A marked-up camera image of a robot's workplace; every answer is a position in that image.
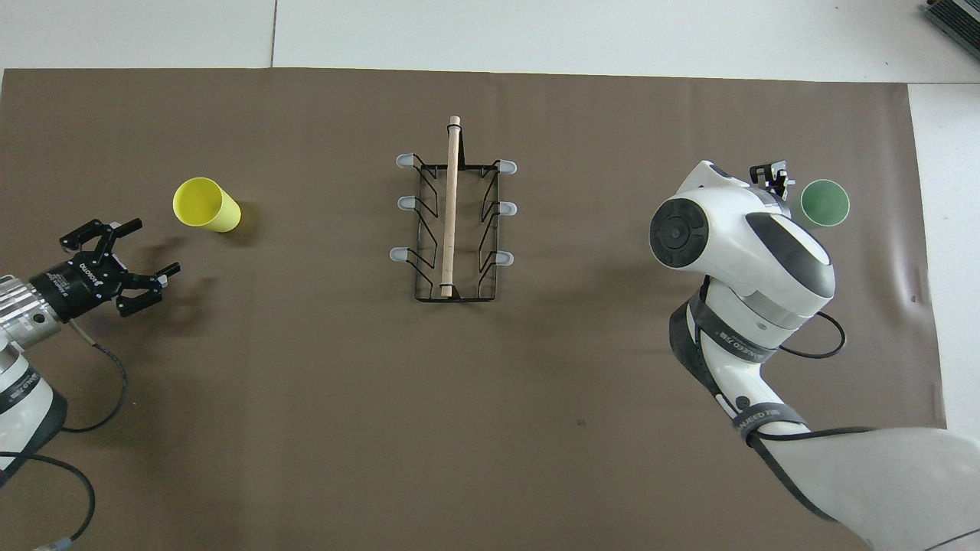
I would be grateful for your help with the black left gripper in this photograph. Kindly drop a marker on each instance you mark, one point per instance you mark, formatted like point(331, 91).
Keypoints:
point(80, 283)

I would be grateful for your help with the green plastic cup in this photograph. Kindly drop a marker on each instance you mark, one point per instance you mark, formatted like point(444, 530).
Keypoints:
point(825, 203)

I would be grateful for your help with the yellow plastic cup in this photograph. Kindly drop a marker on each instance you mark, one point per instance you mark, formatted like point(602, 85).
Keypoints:
point(203, 205)

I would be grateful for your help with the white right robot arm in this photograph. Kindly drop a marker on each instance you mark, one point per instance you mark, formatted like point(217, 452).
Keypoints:
point(735, 237)

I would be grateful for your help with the dark ribbed metal device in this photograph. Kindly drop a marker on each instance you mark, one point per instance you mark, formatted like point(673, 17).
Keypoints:
point(957, 19)

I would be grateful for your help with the brown paper table mat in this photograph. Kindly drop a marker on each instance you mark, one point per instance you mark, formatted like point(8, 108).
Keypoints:
point(459, 421)

